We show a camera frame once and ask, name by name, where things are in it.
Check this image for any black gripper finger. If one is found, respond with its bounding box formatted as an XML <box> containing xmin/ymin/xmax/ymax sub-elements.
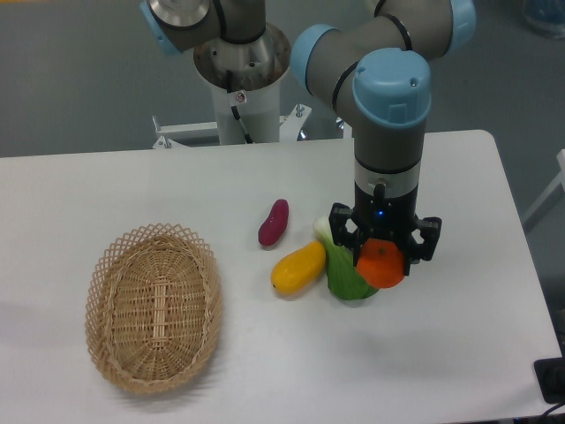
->
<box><xmin>328</xmin><ymin>202</ymin><xmax>366</xmax><ymax>266</ymax></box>
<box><xmin>399</xmin><ymin>216</ymin><xmax>442</xmax><ymax>276</ymax></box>

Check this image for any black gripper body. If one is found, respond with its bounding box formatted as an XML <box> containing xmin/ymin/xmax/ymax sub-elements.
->
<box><xmin>352</xmin><ymin>185</ymin><xmax>418</xmax><ymax>242</ymax></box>

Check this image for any orange fruit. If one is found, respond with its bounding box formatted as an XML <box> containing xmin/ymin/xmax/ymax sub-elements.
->
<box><xmin>356</xmin><ymin>238</ymin><xmax>404</xmax><ymax>289</ymax></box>

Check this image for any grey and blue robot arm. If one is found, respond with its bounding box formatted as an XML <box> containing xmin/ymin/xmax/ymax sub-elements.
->
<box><xmin>140</xmin><ymin>1</ymin><xmax>477</xmax><ymax>271</ymax></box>

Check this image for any woven wicker basket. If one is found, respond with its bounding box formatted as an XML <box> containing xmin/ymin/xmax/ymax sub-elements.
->
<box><xmin>85</xmin><ymin>223</ymin><xmax>222</xmax><ymax>395</ymax></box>

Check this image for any green bok choy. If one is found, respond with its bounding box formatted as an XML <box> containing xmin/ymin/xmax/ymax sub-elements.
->
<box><xmin>313</xmin><ymin>216</ymin><xmax>378</xmax><ymax>301</ymax></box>

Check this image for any purple sweet potato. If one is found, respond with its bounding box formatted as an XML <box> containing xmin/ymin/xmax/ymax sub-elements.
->
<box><xmin>258</xmin><ymin>199</ymin><xmax>290</xmax><ymax>247</ymax></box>

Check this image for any yellow mango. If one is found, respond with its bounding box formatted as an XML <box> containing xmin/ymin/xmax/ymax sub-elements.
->
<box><xmin>270</xmin><ymin>240</ymin><xmax>326</xmax><ymax>295</ymax></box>

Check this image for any black device at table edge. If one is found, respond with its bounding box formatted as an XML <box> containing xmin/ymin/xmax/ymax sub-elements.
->
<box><xmin>533</xmin><ymin>358</ymin><xmax>564</xmax><ymax>405</ymax></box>

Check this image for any blue object top right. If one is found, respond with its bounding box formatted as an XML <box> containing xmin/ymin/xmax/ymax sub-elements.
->
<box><xmin>522</xmin><ymin>0</ymin><xmax>564</xmax><ymax>40</ymax></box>

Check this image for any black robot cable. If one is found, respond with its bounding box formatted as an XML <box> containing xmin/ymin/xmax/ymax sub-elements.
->
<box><xmin>226</xmin><ymin>70</ymin><xmax>255</xmax><ymax>145</ymax></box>

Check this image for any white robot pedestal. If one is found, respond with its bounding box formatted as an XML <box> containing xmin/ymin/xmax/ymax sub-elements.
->
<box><xmin>151</xmin><ymin>24</ymin><xmax>354</xmax><ymax>149</ymax></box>

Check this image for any white frame at right edge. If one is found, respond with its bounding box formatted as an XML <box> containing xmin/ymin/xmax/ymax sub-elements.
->
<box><xmin>522</xmin><ymin>149</ymin><xmax>564</xmax><ymax>233</ymax></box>

